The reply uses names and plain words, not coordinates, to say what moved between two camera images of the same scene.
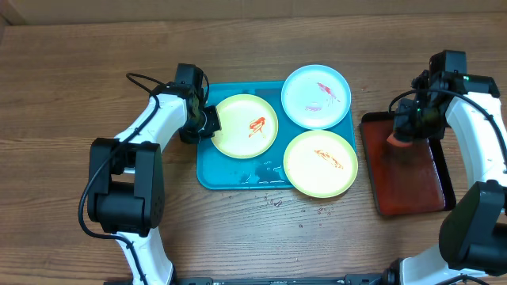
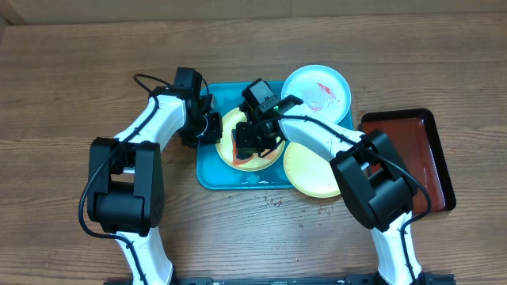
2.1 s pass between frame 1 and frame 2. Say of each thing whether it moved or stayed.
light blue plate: stayed
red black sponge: moved
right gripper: moved
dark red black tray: stayed
